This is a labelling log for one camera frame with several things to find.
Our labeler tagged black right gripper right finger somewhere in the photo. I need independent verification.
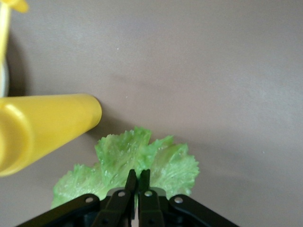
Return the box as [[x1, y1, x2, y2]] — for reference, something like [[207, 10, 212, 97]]
[[138, 168, 240, 227]]

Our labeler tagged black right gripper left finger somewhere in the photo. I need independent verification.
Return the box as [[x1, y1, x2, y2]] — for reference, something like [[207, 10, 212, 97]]
[[16, 169, 138, 227]]

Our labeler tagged green lettuce leaf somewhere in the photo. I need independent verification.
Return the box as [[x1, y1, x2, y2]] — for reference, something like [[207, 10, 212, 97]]
[[50, 126, 200, 210]]

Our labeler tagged yellow mustard squeeze bottle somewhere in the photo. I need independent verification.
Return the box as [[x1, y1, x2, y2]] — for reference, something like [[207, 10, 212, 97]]
[[0, 0, 103, 178]]

